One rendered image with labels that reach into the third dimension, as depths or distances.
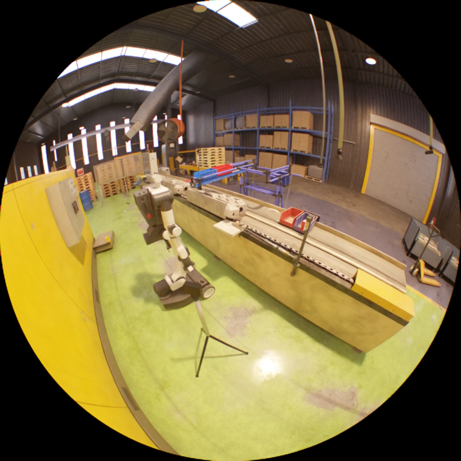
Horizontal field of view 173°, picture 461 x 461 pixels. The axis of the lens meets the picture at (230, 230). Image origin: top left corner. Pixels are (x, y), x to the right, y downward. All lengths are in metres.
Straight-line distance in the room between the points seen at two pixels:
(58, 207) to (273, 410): 2.93
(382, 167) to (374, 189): 1.56
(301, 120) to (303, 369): 11.11
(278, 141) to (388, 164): 7.82
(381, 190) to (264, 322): 10.84
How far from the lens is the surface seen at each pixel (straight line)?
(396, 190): 11.76
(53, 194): 2.11
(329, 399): 1.93
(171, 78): 9.86
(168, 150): 8.38
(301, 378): 1.79
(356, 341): 1.97
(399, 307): 1.56
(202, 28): 10.91
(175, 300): 1.85
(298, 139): 10.88
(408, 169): 11.93
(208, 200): 2.06
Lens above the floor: 1.65
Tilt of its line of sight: 31 degrees down
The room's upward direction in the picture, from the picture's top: straight up
